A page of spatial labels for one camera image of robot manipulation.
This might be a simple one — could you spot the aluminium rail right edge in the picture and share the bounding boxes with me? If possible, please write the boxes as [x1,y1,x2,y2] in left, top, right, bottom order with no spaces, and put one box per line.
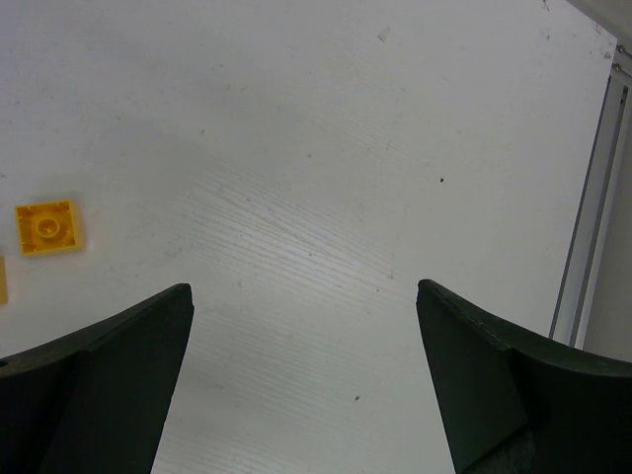
[549,43,631,349]

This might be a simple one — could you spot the brown orange long lego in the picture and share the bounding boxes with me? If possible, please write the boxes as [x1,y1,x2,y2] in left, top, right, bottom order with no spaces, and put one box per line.
[15,199,86,257]

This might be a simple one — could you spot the yellow long lego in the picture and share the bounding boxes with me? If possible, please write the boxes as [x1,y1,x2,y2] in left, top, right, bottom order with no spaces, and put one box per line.
[0,256,9,305]

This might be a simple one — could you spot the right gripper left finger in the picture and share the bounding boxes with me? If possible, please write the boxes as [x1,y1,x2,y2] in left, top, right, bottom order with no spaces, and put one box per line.
[1,283,194,473]

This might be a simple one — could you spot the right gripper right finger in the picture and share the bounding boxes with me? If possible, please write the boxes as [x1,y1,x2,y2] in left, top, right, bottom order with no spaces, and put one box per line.
[417,279,631,473]

